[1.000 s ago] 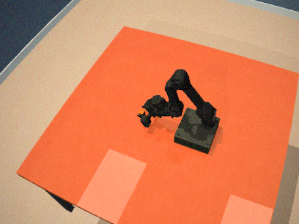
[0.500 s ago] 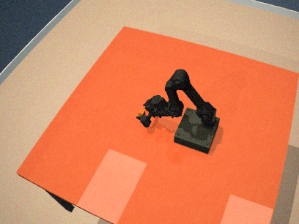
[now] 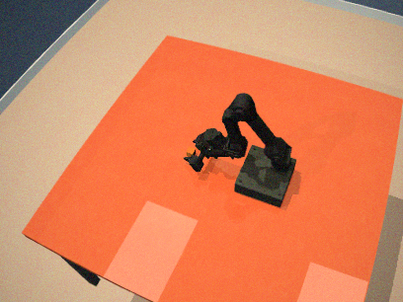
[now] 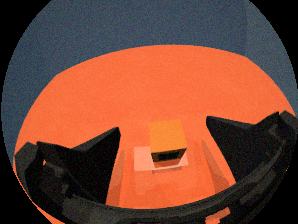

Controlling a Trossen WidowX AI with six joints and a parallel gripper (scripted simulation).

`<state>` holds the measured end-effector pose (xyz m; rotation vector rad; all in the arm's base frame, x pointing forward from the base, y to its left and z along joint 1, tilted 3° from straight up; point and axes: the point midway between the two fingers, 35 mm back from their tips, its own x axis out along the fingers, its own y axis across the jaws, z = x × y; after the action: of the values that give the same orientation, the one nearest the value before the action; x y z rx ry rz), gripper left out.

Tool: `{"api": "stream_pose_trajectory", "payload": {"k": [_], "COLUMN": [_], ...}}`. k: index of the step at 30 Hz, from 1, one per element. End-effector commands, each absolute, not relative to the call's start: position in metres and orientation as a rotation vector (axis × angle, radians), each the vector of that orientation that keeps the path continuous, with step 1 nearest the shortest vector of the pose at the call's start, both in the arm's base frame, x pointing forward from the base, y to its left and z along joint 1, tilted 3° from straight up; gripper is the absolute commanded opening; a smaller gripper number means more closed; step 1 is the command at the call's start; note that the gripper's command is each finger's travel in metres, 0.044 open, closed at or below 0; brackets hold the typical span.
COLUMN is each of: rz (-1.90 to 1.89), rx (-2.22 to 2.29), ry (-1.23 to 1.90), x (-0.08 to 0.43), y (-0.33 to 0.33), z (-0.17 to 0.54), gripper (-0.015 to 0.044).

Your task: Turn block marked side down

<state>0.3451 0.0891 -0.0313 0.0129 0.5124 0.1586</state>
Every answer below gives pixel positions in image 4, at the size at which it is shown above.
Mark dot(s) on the orange block with dark blue square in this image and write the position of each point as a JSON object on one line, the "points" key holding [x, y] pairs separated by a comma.
{"points": [[167, 141]]}

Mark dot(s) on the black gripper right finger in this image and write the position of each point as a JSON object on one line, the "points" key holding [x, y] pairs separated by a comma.
{"points": [[239, 142]]}

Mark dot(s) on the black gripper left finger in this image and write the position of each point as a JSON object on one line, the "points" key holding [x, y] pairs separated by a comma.
{"points": [[90, 164]]}

